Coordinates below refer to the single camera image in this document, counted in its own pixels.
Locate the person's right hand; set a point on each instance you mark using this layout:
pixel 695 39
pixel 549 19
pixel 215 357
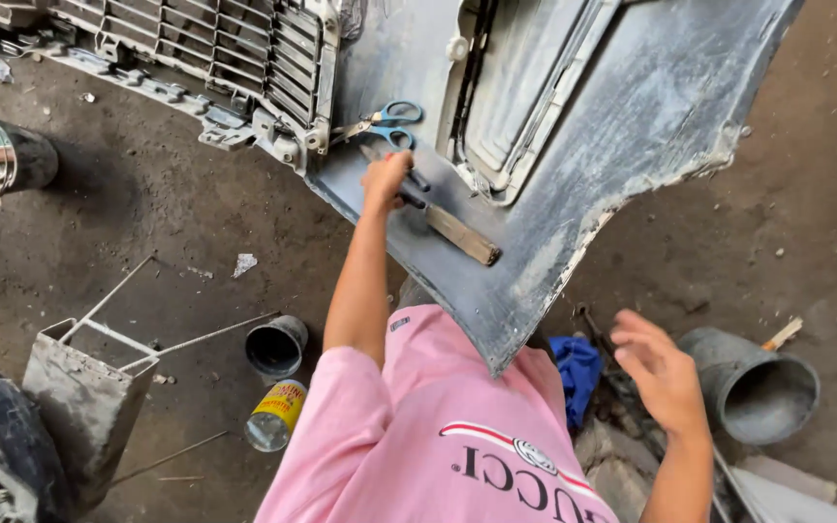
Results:
pixel 662 378

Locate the person's left hand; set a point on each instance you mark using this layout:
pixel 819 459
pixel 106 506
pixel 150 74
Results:
pixel 383 183

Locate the person's right fingers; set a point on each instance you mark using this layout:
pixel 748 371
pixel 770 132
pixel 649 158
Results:
pixel 629 338

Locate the person's left fingers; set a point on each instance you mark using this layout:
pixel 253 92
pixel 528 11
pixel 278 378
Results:
pixel 398 163

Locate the blue cloth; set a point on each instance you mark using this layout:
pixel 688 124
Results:
pixel 577 374

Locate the grey plastic bucket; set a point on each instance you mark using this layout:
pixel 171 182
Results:
pixel 753 385

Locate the grey stone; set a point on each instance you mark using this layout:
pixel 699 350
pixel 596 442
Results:
pixel 615 472

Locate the wooden stick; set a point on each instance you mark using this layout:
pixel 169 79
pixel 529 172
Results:
pixel 783 334

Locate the white paper scrap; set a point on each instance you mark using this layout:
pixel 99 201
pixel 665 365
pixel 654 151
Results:
pixel 244 264

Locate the grey car grille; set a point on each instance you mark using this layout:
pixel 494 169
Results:
pixel 229 51

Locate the grey car bumper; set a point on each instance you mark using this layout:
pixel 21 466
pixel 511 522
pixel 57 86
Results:
pixel 607 131

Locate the small black tin can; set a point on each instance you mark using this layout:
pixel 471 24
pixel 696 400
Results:
pixel 277 347

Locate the white board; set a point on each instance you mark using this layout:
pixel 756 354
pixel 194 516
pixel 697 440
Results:
pixel 789 494

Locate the pink shirt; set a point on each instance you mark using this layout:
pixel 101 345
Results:
pixel 418 436

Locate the yellow labelled can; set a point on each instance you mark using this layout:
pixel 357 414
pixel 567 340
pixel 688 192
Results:
pixel 277 414

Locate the thin metal rod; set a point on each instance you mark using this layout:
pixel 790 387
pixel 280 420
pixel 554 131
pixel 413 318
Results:
pixel 171 457

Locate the large black tin can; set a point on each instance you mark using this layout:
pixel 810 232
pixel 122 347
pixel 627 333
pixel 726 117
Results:
pixel 19 156

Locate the grey metal box stand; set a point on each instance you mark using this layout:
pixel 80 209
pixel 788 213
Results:
pixel 84 407

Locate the black vehicle tyre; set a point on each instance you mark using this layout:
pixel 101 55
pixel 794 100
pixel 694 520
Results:
pixel 4 443

